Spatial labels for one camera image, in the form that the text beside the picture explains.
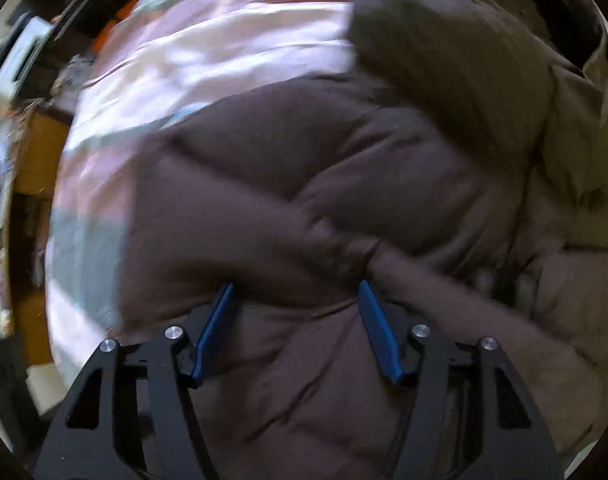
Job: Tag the black desk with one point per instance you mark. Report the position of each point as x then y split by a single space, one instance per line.
79 10

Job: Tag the white printer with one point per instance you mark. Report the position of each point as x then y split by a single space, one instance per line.
21 50

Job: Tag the brown puffer jacket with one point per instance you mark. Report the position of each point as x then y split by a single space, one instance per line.
334 160

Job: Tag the orange seat chair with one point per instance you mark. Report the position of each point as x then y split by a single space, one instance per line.
111 27

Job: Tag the wooden cabinet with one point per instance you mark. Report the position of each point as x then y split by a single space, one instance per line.
44 160

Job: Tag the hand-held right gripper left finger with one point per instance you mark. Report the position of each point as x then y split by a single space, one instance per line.
216 330

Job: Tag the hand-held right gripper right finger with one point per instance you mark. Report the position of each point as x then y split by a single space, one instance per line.
378 330

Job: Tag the plaid blanket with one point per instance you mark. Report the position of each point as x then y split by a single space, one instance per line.
184 60

